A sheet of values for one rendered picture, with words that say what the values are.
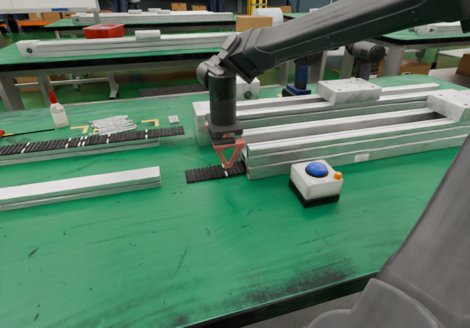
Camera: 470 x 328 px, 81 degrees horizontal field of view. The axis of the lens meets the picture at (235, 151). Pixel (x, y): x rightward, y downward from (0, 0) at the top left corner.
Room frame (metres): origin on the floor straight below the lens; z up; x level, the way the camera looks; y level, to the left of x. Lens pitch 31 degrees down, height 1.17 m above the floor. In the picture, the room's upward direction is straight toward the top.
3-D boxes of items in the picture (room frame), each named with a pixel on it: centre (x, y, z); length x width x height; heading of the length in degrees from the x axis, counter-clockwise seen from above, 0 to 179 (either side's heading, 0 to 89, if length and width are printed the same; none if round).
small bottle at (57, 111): (0.81, 0.56, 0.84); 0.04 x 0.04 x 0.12
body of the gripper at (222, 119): (0.55, 0.03, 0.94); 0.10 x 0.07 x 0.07; 14
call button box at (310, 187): (0.48, -0.17, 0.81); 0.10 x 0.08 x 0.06; 15
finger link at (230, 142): (0.53, 0.02, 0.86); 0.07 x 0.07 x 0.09; 14
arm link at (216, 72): (0.56, 0.03, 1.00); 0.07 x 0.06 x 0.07; 22
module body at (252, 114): (0.85, -0.36, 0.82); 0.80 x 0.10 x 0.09; 105
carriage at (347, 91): (0.85, -0.36, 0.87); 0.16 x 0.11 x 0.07; 105
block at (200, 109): (0.72, 0.07, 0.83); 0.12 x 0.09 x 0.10; 15
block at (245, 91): (1.00, -0.04, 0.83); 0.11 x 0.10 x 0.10; 11
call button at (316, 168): (0.47, -0.17, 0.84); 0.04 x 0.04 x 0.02
